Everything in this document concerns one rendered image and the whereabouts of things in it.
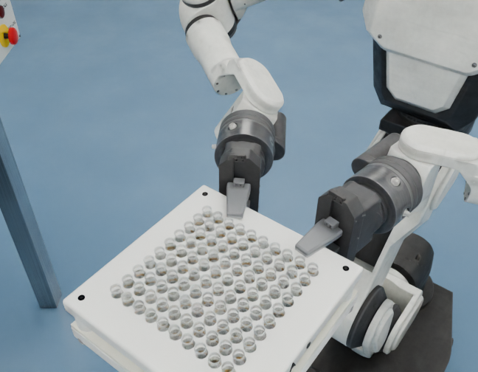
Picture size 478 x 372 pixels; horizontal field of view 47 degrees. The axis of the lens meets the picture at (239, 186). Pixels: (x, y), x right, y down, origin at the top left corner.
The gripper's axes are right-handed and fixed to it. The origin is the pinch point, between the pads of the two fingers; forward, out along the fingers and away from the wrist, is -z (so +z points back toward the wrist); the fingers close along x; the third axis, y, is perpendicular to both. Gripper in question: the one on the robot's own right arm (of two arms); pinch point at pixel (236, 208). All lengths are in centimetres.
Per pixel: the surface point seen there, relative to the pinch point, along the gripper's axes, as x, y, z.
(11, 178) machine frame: 45, 65, 54
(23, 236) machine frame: 67, 67, 54
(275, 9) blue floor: 95, 1, 301
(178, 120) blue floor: 99, 43, 167
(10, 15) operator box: 5, 61, 67
